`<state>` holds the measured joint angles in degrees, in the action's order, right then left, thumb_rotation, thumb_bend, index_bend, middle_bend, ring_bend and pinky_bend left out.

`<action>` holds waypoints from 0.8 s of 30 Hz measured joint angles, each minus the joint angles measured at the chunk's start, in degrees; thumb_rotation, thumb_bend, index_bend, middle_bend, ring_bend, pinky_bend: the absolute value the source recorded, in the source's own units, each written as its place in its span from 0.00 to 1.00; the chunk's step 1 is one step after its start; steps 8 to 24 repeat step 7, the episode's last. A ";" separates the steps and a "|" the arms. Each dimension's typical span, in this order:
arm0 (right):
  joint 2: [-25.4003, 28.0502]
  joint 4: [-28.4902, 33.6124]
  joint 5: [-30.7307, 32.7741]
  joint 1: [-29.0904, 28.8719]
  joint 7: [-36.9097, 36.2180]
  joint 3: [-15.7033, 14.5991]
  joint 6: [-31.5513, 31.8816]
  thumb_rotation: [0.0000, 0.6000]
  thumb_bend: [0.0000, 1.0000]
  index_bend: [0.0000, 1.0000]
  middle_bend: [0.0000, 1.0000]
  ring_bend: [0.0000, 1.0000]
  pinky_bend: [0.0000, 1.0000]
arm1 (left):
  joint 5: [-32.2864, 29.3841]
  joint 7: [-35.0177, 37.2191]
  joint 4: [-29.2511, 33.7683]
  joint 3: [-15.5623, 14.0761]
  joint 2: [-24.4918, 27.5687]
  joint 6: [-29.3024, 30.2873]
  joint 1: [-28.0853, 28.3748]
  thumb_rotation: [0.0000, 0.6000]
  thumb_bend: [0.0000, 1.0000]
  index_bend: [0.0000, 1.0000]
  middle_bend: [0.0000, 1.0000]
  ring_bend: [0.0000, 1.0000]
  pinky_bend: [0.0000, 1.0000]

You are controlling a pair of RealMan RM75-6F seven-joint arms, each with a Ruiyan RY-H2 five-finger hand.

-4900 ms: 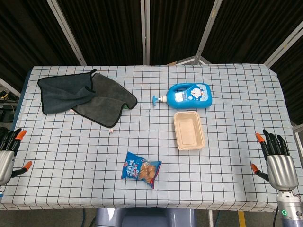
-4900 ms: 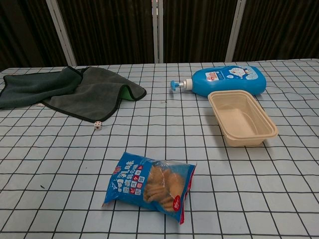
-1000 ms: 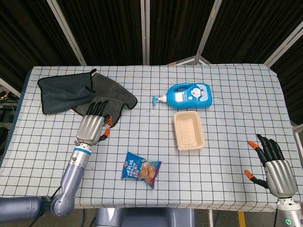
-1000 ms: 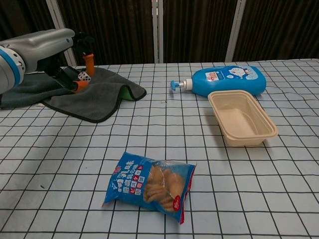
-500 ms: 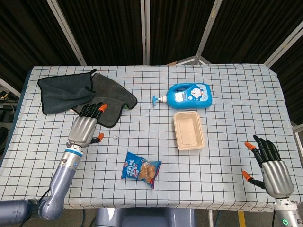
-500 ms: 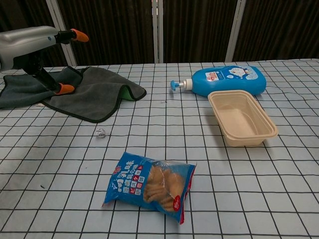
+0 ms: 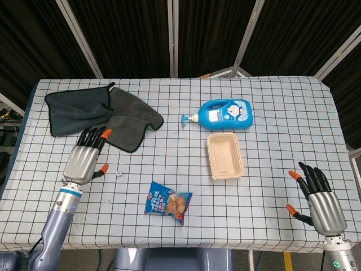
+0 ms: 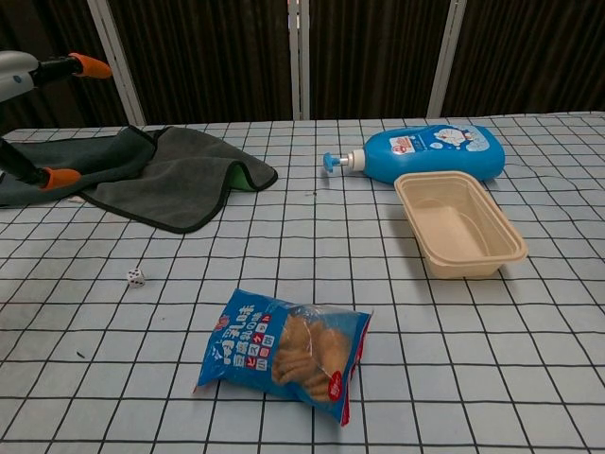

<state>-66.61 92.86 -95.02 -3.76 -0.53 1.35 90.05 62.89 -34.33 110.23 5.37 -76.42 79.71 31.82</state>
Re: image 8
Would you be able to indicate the small white die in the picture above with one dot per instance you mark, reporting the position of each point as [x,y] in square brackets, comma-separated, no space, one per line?
[136,277]

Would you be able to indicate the white folding screen frame post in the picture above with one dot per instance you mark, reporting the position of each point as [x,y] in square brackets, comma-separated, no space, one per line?
[298,59]
[118,66]
[445,59]

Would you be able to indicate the dark green microfiber cloth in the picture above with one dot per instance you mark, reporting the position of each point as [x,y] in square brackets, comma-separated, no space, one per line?
[156,177]

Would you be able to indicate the beige rectangular food container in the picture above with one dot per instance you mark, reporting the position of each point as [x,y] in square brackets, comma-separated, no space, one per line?
[461,227]

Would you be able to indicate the blue biscuit snack bag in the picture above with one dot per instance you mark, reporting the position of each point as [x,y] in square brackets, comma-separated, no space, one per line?
[288,352]

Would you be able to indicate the blue pump lotion bottle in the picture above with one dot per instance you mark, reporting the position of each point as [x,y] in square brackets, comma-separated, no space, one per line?
[435,153]

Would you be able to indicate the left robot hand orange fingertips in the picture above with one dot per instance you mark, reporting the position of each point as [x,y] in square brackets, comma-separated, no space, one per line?
[19,75]

